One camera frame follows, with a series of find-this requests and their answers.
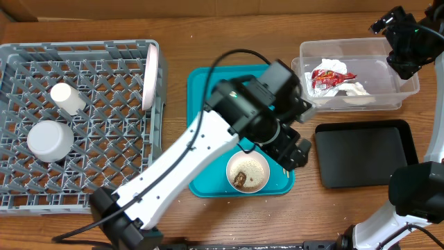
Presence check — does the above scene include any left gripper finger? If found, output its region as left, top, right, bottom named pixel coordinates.
left=277, top=157, right=298, bottom=171
left=293, top=139, right=311, bottom=168

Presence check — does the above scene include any white napkin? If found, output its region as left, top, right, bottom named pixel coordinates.
left=338, top=82, right=369, bottom=96
left=305, top=58, right=348, bottom=97

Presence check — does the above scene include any red snack wrapper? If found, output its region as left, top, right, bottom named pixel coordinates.
left=311, top=69, right=357, bottom=90

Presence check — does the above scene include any large white plate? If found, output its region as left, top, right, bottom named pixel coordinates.
left=142, top=44, right=159, bottom=110

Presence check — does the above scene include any white cup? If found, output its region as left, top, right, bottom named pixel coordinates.
left=50, top=83, right=86, bottom=116

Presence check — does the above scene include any grey-white bowl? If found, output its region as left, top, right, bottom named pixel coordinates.
left=27, top=120, right=74, bottom=163

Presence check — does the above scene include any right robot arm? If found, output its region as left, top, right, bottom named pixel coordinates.
left=329, top=0, right=443, bottom=249

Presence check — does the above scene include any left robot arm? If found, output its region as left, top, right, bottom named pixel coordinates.
left=89, top=60, right=311, bottom=249

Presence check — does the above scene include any clear plastic waste bin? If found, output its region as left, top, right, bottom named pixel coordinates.
left=291, top=37, right=420, bottom=112

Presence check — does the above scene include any grey dishwasher rack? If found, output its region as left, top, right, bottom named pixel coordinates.
left=1, top=40, right=168, bottom=216

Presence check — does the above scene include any small pink plate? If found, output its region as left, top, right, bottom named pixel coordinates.
left=225, top=151, right=271, bottom=194

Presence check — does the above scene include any brown food scrap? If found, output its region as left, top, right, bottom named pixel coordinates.
left=233, top=172, right=246, bottom=188

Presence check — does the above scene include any black rectangular tray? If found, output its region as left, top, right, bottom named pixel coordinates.
left=315, top=119, right=418, bottom=189

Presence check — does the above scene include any teal serving tray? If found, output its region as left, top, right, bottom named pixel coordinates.
left=187, top=65, right=296, bottom=198

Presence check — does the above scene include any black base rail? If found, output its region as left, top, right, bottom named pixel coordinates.
left=156, top=240, right=353, bottom=250

